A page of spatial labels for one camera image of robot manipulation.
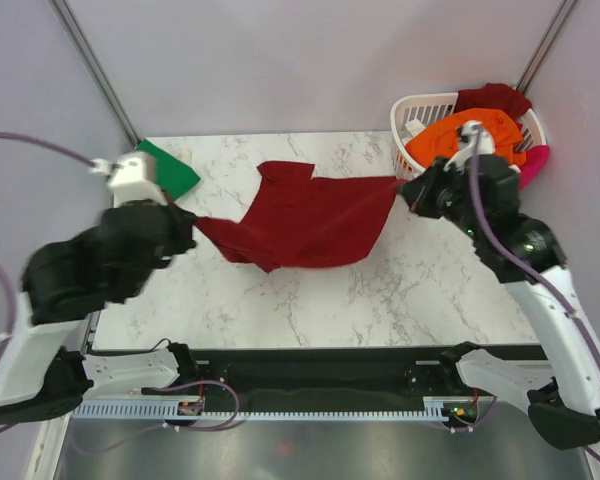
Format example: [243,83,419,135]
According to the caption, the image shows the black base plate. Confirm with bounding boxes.
[84,342,553,412]

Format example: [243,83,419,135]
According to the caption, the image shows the aluminium frame post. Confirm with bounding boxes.
[516,0,581,95]
[48,0,141,146]

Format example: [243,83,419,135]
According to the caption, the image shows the dark red shirt in basket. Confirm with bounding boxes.
[454,83,532,120]

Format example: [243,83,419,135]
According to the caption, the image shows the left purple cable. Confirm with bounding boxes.
[0,130,99,441]

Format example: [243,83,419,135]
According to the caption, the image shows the dark red t shirt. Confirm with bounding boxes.
[196,161,404,273]

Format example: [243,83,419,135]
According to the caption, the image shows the orange t shirt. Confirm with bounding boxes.
[405,108,527,167]

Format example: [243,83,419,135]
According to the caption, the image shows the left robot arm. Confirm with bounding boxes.
[0,200,200,426]

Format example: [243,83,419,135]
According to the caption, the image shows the left aluminium frame post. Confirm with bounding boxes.
[48,0,141,146]

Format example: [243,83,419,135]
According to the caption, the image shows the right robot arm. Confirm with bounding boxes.
[398,155,600,450]

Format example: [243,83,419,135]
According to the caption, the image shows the pink garment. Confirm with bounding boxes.
[519,145,550,191]

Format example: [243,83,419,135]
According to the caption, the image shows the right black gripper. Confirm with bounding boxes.
[399,154,486,239]

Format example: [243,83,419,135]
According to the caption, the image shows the right aluminium frame post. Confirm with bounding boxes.
[516,0,581,95]

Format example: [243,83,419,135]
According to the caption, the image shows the folded green t shirt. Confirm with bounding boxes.
[136,139,201,200]

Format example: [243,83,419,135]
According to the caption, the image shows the white slotted cable duct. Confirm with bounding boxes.
[71,397,469,422]

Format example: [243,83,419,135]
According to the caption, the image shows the white laundry basket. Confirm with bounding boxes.
[390,92,547,180]

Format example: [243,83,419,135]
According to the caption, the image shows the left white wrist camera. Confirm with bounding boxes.
[89,152,167,208]

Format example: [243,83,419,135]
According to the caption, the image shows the folded white cloth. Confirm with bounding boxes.
[176,149,192,164]

